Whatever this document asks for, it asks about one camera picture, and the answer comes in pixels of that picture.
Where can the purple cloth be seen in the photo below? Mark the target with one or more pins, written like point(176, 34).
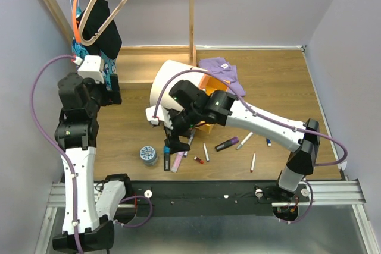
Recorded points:
point(221, 68)

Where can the blue patterned garment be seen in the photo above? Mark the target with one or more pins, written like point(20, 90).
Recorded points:
point(107, 45)

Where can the white pencil stub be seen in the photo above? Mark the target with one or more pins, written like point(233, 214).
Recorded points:
point(207, 158)

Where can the red tipped white pencil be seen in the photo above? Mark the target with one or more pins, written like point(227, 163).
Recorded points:
point(253, 162)

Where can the blue white pen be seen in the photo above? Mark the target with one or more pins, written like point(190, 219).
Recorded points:
point(192, 135)

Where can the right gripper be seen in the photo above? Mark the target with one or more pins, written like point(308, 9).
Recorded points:
point(172, 139)

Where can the grey white marker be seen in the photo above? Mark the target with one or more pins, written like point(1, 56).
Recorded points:
point(244, 140)

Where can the purple black highlighter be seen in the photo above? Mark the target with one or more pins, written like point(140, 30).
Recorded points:
point(226, 144)

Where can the wooden rack frame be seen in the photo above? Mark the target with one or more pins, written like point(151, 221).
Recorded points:
point(137, 66)

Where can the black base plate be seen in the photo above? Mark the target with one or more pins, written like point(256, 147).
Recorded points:
point(210, 198)

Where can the salmon pink drawer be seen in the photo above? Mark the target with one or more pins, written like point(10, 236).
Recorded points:
point(204, 81)

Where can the blue black highlighter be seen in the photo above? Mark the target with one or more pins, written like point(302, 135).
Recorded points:
point(167, 158)

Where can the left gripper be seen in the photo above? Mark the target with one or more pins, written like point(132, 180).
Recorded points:
point(115, 93)

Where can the pink highlighter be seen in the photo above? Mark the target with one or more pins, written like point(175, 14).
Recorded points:
point(177, 162)

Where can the round blue patterned tin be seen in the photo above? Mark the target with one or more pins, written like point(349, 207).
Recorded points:
point(148, 155)

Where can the aluminium rail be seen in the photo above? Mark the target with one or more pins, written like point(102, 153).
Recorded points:
point(336, 192)

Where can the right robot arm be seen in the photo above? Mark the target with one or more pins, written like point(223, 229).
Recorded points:
point(225, 109)

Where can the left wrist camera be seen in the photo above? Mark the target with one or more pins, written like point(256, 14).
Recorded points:
point(91, 66)

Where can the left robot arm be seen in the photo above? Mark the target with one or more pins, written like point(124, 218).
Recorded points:
point(88, 224)

